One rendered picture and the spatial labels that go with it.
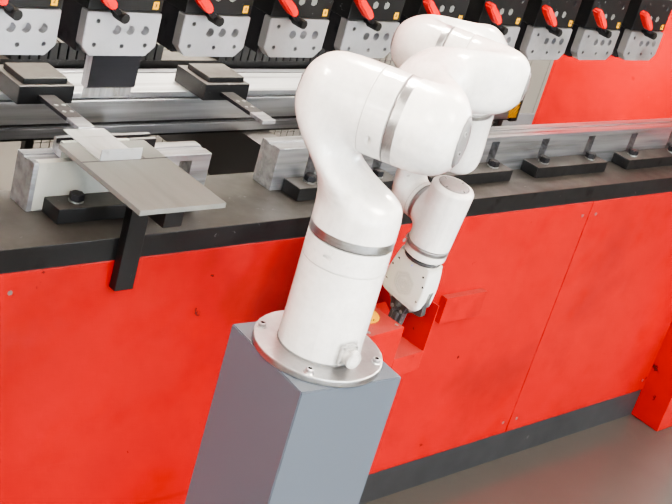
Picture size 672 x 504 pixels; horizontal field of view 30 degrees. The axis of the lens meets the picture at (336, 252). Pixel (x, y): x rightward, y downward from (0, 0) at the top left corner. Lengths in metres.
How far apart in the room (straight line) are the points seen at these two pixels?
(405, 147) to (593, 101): 2.60
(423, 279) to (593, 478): 1.50
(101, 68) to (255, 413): 0.76
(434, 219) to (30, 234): 0.73
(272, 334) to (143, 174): 0.54
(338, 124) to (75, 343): 0.89
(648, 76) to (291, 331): 2.48
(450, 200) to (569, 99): 1.93
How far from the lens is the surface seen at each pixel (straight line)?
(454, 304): 3.02
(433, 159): 1.59
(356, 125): 1.60
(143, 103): 2.66
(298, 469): 1.77
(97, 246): 2.24
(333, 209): 1.64
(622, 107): 4.09
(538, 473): 3.68
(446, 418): 3.33
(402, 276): 2.43
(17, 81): 2.45
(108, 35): 2.19
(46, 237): 2.20
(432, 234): 2.35
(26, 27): 2.12
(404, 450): 3.27
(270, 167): 2.60
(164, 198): 2.13
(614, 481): 3.80
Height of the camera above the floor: 1.85
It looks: 24 degrees down
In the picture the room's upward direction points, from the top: 17 degrees clockwise
